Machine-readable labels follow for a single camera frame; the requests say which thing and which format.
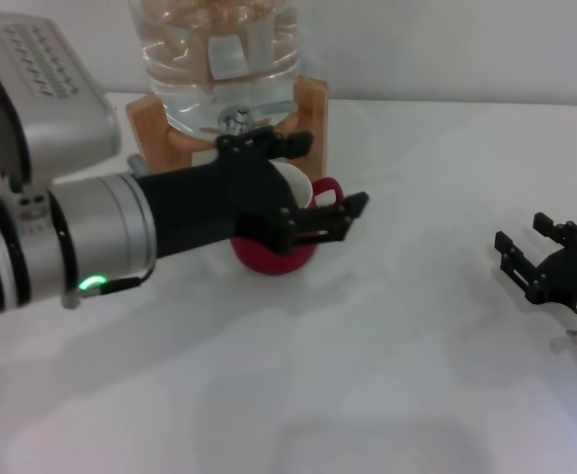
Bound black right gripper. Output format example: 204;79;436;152
493;211;577;327

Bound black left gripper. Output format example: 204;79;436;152
134;126;371;261

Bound red ceramic cup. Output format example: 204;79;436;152
228;162;347;277

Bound chrome faucet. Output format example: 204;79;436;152
217;100;297;135

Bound wooden dispenser stand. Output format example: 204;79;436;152
124;77;330;192

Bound glass water dispenser jar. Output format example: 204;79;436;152
128;0;302;137

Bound thin dark cable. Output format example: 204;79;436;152
63;261;157;310

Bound grey black wrist camera box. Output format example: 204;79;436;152
0;13;123;192

